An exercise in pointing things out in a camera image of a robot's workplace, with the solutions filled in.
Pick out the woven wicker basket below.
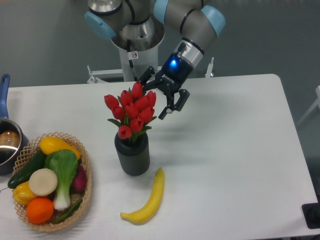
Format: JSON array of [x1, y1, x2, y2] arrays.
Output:
[[13, 132, 92, 232]]

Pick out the yellow banana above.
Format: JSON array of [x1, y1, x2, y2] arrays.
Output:
[[120, 167, 166, 225]]

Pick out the green chili pepper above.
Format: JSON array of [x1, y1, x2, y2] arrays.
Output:
[[52, 198, 83, 225]]

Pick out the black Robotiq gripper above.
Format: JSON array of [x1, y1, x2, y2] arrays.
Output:
[[137, 53, 194, 120]]

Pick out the green bok choy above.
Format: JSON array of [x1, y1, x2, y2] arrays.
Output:
[[44, 149, 78, 211]]

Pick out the white furniture leg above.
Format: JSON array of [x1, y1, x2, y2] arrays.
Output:
[[297, 85, 320, 126]]

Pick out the dark grey ribbed vase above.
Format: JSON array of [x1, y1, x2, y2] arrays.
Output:
[[114, 133, 150, 176]]

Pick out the beige round bun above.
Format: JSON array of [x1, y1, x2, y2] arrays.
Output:
[[28, 168, 58, 196]]

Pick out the yellow bell pepper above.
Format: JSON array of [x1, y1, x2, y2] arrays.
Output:
[[12, 181, 38, 206]]

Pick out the green cucumber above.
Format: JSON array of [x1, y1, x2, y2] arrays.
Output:
[[7, 150, 47, 189]]

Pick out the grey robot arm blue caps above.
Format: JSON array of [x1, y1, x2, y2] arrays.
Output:
[[84, 0, 226, 119]]

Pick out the blue handled saucepan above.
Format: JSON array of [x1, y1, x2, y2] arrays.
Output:
[[0, 73, 29, 175]]

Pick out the red tulip bouquet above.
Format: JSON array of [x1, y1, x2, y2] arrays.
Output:
[[104, 82, 157, 146]]

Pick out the yellow squash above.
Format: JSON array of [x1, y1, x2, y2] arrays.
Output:
[[39, 136, 81, 160]]

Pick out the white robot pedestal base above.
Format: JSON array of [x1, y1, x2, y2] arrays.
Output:
[[87, 46, 162, 84]]

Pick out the orange fruit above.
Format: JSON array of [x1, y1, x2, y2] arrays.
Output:
[[26, 197, 54, 224]]

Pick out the black device at table edge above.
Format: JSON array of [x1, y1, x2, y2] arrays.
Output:
[[301, 202, 320, 229]]

